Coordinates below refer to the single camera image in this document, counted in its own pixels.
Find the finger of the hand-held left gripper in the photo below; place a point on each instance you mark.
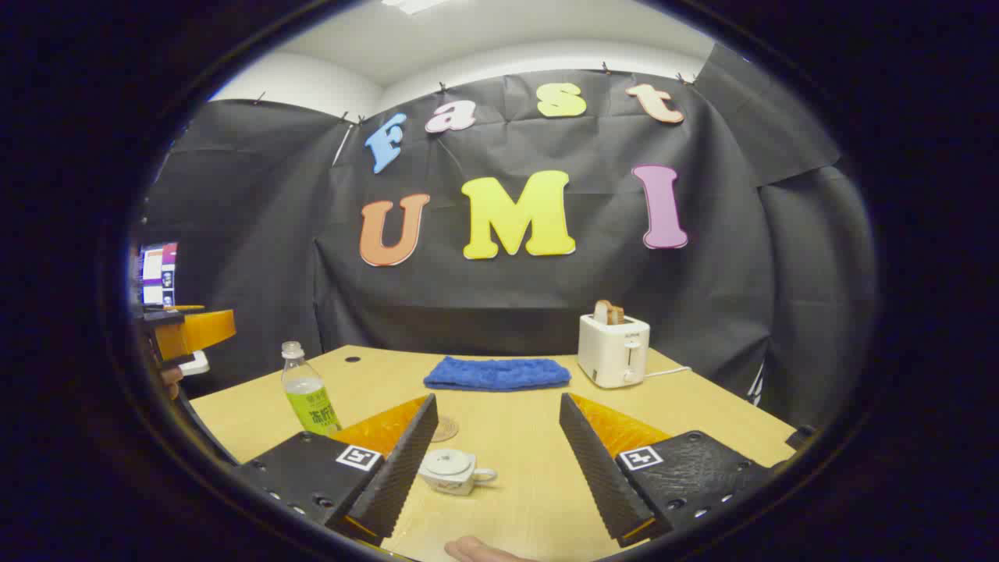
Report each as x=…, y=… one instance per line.
x=199, y=332

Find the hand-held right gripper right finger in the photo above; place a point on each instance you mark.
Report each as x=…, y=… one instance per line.
x=597, y=468

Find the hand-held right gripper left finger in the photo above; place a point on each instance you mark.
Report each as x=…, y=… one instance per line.
x=402, y=468

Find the white teacup lid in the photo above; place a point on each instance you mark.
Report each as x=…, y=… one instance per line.
x=446, y=462

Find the round wooden coaster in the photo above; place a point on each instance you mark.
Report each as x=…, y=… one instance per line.
x=446, y=431

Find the white floral teacup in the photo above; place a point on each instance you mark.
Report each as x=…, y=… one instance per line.
x=460, y=480

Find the clear green-label water bottle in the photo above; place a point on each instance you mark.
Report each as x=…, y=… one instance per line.
x=308, y=398

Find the white device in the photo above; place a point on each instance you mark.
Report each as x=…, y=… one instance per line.
x=195, y=364

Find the computer monitor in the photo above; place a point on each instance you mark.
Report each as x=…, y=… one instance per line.
x=160, y=273

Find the white toaster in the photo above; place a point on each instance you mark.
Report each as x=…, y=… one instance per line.
x=613, y=355

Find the blue towel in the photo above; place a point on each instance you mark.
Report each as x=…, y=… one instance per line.
x=495, y=375

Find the toasted bread slice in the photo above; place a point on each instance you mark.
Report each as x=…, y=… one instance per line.
x=602, y=312
x=617, y=316

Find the black backdrop cloth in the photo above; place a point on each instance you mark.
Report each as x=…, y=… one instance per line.
x=546, y=297

